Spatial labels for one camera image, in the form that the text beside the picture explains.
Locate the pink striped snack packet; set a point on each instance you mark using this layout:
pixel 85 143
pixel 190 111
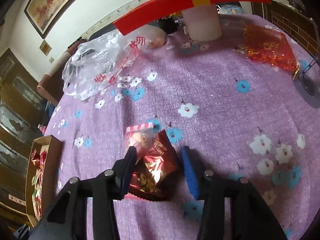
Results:
pixel 140 137

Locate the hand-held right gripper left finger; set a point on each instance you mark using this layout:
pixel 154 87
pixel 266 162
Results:
pixel 126 180

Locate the dark red foil packet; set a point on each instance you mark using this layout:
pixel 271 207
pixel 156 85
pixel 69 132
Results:
pixel 160 160

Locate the purple floral tablecloth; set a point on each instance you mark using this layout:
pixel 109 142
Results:
pixel 212 92

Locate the brown sofa armrest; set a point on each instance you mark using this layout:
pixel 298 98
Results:
pixel 50 80

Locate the black eyeglasses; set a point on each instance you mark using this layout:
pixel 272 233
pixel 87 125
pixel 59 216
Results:
pixel 296 74

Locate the wooden glass-front cabinet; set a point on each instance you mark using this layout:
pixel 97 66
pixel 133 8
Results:
pixel 287 22

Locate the small yellow wall plaque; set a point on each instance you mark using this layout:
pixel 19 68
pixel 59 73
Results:
pixel 45 47

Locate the shallow cardboard box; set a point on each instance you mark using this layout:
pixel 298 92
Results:
pixel 52 152

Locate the pale orange round object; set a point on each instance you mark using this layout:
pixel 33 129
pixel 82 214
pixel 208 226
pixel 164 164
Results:
pixel 157 41

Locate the red mesh bag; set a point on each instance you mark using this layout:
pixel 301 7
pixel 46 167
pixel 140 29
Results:
pixel 267 47

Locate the dark sofa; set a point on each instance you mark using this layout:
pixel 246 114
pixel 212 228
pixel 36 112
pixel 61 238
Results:
pixel 170 26

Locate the blue printed packet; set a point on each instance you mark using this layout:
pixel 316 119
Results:
pixel 232 10

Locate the clear plastic bag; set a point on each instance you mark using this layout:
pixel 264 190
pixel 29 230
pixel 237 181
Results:
pixel 100 62

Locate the long red gift box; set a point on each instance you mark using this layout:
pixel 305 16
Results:
pixel 162 7

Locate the dark wooden mirrored cabinet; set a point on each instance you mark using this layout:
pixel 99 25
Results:
pixel 17 92

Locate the white cup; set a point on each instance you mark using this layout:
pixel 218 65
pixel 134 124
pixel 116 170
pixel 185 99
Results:
pixel 202 22

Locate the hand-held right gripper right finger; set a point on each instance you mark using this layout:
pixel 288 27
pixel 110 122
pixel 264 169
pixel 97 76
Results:
pixel 189 166

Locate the pile of assorted snack packets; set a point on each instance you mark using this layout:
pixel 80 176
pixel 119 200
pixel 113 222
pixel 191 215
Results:
pixel 37 160

